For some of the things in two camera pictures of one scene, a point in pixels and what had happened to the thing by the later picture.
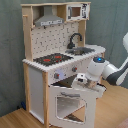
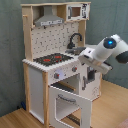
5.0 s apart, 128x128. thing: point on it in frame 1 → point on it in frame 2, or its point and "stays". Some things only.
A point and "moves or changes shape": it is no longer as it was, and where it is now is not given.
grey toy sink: (80, 51) stays
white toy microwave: (80, 11) stays
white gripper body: (82, 83) → (89, 57)
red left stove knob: (56, 75) stays
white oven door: (71, 108) moves or changes shape
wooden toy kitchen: (54, 37) stays
